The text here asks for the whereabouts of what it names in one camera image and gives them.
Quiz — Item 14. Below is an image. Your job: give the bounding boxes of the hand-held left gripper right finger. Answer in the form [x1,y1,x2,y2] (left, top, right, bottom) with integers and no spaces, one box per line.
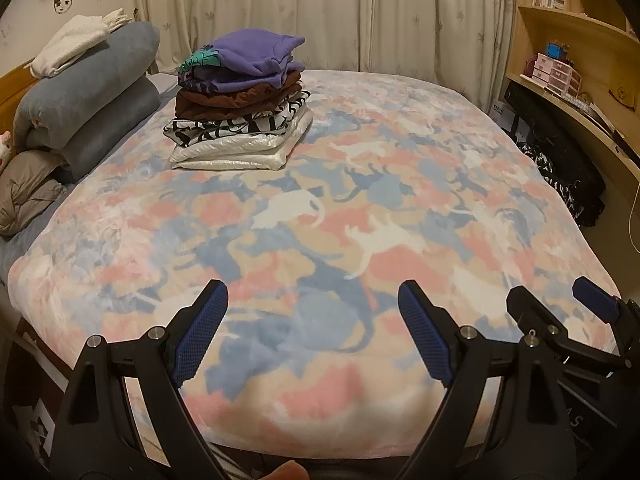
[397,280,596,480]

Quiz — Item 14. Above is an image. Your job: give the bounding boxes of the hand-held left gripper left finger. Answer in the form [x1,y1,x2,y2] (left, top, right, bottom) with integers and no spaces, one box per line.
[52,279,231,480]

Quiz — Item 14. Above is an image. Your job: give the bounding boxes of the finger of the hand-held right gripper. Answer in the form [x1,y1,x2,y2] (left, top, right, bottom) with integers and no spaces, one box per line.
[572,276,640,361]
[506,286,626,366]

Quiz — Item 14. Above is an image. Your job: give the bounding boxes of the purple zip hoodie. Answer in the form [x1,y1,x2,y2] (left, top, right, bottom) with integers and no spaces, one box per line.
[177,30,307,96]

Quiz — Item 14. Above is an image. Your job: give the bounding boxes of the person's left hand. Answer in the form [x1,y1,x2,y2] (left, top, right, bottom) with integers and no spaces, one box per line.
[260,460,308,480]

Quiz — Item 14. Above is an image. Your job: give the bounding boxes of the black cloth with white print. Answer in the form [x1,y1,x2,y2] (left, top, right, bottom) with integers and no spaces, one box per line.
[517,140,608,228]

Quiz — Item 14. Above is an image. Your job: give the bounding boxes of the pastel cat printed blanket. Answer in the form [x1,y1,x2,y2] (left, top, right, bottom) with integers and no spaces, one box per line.
[7,69,623,448]

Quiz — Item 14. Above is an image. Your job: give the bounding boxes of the black flat desk item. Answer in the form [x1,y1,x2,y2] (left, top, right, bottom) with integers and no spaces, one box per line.
[585,102,640,168]

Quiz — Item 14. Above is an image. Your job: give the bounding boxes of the white folded garment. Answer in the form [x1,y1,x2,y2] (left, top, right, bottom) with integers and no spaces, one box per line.
[169,109,314,171]

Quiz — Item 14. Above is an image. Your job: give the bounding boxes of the black and white picture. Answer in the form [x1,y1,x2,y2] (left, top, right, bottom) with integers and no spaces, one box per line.
[12,400,56,466]

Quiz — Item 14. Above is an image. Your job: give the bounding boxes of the white cardboard box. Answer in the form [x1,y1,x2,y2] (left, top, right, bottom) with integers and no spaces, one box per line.
[487,102,531,143]

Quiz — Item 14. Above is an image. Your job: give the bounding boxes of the taupe puffy pillow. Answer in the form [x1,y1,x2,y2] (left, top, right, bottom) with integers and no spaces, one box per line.
[0,150,68,237]

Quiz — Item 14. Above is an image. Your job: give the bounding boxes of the pink drawer organiser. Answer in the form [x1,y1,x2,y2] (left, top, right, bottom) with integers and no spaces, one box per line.
[524,52,583,93]

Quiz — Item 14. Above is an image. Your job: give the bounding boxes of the brown folded garment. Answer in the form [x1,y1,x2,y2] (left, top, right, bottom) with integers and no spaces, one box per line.
[175,71,305,120]

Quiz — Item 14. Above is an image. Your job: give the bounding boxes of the grey-blue folded quilt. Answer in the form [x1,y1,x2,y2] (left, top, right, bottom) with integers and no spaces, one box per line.
[12,21,162,183]

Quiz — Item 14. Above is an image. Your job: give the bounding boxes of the wooden desk shelf unit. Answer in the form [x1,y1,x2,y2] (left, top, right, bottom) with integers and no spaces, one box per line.
[492,0,640,256]

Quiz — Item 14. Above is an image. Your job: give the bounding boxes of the wooden headboard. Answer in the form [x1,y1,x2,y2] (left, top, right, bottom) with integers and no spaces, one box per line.
[0,57,41,161]

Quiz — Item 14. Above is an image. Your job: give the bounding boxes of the white knit sweater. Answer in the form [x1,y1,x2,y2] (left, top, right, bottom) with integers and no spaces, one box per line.
[31,14,110,78]

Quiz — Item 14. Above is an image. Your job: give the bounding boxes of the cream folded cloth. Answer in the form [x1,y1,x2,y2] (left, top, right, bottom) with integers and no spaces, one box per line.
[102,8,133,32]

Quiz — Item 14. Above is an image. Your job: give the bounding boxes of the beige leaf patterned curtain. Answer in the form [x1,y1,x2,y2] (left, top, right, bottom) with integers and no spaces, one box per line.
[131,0,516,106]

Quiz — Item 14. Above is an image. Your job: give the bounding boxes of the white cable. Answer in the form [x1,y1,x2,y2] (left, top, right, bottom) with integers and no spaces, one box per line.
[627,205,640,256]

